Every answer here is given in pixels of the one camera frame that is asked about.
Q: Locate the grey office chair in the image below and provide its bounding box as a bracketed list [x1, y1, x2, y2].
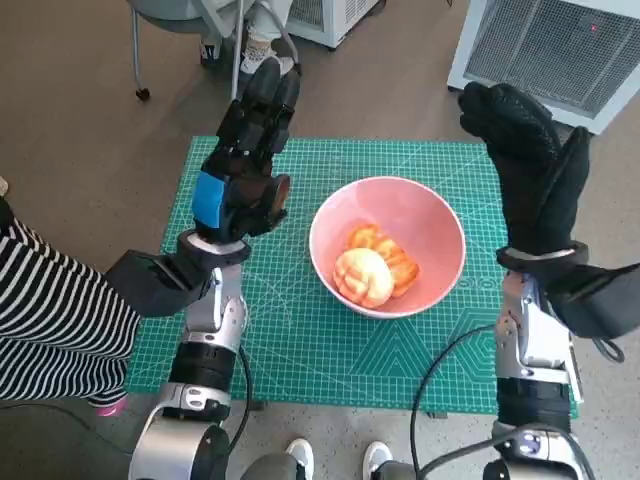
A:
[127, 0, 304, 104]

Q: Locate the green cutting mat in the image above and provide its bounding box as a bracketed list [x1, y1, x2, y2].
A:
[124, 135, 584, 419]

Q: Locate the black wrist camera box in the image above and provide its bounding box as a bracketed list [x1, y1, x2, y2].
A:
[102, 249, 211, 317]
[544, 264, 640, 339]

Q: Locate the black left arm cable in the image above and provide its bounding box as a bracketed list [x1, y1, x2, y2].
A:
[219, 344, 254, 480]

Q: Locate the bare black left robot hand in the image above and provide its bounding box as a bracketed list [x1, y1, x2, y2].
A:
[189, 55, 303, 241]

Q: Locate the large white grille appliance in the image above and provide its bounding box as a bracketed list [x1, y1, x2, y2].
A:
[447, 0, 640, 135]

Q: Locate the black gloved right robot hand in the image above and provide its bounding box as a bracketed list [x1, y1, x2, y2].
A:
[457, 82, 592, 259]

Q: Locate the small white grille appliance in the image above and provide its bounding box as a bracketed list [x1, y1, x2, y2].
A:
[287, 0, 386, 50]

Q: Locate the pink bowl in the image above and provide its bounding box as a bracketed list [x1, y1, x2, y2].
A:
[308, 175, 467, 320]

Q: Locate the oblong toasted toy bread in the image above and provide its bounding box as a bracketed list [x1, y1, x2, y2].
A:
[344, 224, 421, 300]

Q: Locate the grey leg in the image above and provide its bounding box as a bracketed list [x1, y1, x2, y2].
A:
[374, 459, 426, 480]
[249, 452, 301, 480]

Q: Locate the white shoe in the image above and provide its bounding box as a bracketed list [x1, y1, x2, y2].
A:
[285, 438, 315, 480]
[362, 441, 394, 480]

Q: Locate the round scored toy bread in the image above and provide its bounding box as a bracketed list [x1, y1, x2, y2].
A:
[333, 248, 395, 308]

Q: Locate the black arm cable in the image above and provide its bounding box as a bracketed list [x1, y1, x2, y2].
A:
[409, 323, 596, 480]
[219, 344, 254, 480]

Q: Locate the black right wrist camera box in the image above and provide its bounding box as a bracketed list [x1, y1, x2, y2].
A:
[544, 264, 640, 339]

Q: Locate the seated person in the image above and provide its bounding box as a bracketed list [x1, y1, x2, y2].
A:
[199, 0, 301, 76]

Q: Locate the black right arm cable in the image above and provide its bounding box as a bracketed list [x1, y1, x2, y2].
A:
[409, 323, 596, 480]

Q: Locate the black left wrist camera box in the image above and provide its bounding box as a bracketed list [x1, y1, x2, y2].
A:
[102, 249, 211, 317]

